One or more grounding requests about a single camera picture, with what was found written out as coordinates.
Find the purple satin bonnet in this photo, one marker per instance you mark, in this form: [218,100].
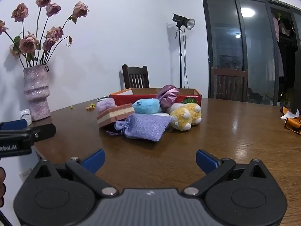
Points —
[168,95]

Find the orange white crumpled paper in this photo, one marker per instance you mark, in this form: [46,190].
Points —
[292,122]

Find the person's left hand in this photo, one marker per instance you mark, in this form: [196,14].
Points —
[1,181]

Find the dark wooden chair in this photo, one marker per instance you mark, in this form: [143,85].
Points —
[136,77]
[229,84]

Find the green potted plant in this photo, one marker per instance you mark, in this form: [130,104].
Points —
[287,96]

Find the sliding glass door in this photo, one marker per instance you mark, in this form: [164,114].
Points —
[223,40]

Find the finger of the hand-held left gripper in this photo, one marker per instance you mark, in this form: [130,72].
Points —
[13,124]
[44,131]

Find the scattered yellow dried petals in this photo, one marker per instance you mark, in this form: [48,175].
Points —
[89,107]

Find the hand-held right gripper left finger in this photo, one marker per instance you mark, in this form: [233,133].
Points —
[95,160]

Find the hanging clothes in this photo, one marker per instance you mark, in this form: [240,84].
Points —
[275,61]

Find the blue plush toy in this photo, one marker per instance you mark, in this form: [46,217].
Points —
[147,106]

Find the pink white layered sponge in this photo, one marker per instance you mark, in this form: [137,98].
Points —
[112,116]

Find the studio light on stand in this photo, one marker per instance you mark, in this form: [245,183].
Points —
[180,20]

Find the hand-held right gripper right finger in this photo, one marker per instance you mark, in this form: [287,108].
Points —
[207,161]

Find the white wall socket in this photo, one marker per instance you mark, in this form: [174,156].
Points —
[24,174]

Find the blue tissue pack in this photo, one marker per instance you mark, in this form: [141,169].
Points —
[160,114]

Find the purple fluffy scrunchie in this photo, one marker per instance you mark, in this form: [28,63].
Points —
[105,104]

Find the red cardboard box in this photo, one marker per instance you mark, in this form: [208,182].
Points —
[124,98]

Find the yellow plush toy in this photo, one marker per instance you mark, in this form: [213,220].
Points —
[184,114]

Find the bunch of dried pink roses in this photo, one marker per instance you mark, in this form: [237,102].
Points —
[29,43]

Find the pink speckled ceramic vase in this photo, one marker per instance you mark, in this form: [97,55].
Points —
[36,94]

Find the white cream tube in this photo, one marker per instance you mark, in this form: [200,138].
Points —
[26,116]

